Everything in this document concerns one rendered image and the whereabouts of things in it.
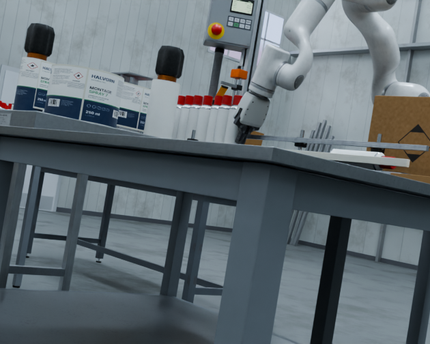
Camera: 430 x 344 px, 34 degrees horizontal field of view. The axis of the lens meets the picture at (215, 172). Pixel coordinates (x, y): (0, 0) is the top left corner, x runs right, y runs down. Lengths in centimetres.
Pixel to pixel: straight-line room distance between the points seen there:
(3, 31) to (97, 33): 167
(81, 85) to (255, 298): 101
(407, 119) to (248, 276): 117
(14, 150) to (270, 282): 90
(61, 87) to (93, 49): 1032
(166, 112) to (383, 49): 81
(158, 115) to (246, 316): 121
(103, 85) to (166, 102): 31
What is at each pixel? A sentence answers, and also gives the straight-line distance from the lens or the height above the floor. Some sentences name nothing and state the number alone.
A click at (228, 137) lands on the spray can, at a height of 94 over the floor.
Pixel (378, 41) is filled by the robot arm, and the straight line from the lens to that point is 249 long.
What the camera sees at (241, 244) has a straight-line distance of 102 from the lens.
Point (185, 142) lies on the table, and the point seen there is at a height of 82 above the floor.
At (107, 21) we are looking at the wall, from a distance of 1239.
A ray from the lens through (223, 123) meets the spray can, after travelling 234.
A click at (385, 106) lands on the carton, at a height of 109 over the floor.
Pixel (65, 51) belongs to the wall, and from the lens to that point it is 1195.
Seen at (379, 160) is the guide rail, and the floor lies 91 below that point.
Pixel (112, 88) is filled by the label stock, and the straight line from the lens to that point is 191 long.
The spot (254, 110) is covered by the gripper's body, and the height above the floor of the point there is 104.
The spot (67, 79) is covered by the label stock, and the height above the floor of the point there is 99.
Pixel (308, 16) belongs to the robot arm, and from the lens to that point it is 229.
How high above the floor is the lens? 76
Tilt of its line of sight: 2 degrees up
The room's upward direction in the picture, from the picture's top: 9 degrees clockwise
